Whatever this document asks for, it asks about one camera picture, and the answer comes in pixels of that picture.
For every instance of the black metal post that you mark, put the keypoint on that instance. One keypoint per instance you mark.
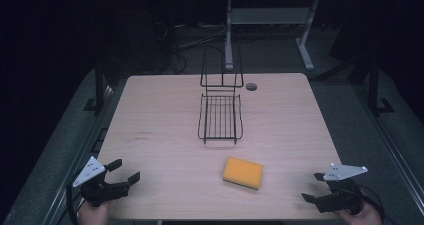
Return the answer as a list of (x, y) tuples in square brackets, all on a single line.
[(99, 88), (375, 88)]

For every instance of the grey metal stand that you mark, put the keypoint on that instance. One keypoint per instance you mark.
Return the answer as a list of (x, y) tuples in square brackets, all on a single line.
[(266, 28)]

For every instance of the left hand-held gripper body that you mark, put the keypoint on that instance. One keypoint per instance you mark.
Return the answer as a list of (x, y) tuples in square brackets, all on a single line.
[(96, 186)]

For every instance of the person's left hand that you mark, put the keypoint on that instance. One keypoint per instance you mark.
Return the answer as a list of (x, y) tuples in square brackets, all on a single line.
[(93, 213)]

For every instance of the yellow sponge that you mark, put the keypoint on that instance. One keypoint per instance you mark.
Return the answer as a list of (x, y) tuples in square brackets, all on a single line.
[(243, 172)]

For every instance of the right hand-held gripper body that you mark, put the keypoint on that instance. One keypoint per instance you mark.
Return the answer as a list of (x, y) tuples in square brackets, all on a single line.
[(343, 191)]

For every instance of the person's right hand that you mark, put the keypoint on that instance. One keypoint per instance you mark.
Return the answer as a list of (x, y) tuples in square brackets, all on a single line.
[(361, 216)]

